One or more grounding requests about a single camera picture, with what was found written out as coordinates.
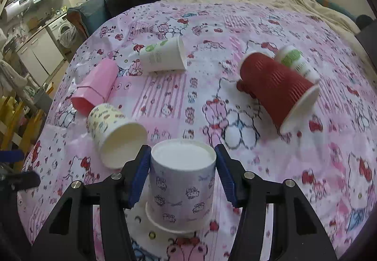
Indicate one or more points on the red ribbed paper cup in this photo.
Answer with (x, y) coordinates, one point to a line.
(287, 97)

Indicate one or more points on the yellow wooden rack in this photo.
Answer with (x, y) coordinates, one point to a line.
(20, 128)

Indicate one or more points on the pink Hello Kitty bedsheet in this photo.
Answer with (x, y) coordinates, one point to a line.
(331, 155)

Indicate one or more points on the white green leaf paper cup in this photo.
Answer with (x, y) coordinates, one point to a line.
(163, 56)

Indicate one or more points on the pink hexagonal plastic cup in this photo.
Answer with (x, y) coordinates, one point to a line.
(96, 87)

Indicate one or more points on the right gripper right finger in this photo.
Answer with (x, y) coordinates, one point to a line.
(297, 231)

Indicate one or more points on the white kitchen cabinet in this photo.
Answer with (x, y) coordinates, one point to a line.
(41, 56)

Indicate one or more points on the white water heater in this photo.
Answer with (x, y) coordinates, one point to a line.
(15, 8)

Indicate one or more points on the white green paper cup behind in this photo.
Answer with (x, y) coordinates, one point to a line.
(292, 58)

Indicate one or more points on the white washing machine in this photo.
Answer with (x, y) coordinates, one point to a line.
(56, 28)

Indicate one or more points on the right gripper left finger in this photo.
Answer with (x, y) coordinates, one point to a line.
(68, 233)

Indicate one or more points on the teal chair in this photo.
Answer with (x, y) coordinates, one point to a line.
(88, 16)

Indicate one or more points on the yellow cartoon print paper cup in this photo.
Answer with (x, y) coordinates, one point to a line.
(118, 138)

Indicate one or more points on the white cartoon print paper cup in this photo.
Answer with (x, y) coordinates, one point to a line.
(181, 185)

